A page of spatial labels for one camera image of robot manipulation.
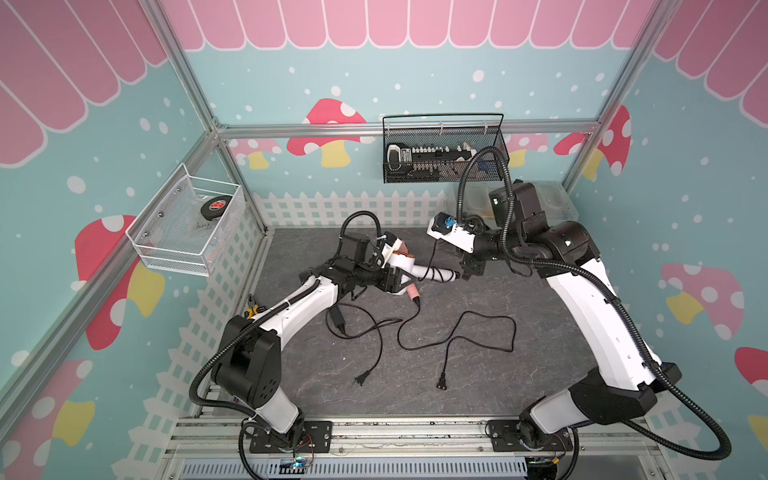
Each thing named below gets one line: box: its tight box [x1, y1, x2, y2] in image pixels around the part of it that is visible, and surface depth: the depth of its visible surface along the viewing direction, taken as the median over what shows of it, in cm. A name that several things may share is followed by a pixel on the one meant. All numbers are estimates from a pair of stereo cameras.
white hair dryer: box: [388, 251, 458, 296], surface depth 80 cm
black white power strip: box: [387, 143, 480, 177], surface depth 89 cm
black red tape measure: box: [200, 195, 233, 221], surface depth 80 cm
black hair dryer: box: [330, 305, 346, 334], surface depth 96 cm
